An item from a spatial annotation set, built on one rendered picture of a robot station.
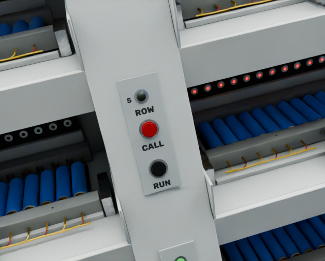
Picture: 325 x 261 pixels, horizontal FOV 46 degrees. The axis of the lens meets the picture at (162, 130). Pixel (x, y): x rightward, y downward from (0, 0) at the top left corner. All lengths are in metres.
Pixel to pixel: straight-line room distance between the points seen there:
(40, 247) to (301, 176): 0.31
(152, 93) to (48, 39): 0.14
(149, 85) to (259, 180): 0.19
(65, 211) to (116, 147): 0.11
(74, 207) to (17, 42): 0.19
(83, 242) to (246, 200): 0.19
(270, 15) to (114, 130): 0.21
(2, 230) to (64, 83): 0.19
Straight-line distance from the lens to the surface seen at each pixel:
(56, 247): 0.46
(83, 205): 0.46
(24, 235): 0.48
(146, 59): 0.38
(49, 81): 0.38
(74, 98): 0.39
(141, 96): 0.38
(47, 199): 0.49
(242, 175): 0.49
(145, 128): 0.39
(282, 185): 0.48
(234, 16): 0.46
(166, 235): 0.44
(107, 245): 0.44
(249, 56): 0.42
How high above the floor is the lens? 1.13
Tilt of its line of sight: 14 degrees down
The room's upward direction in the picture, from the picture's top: 13 degrees counter-clockwise
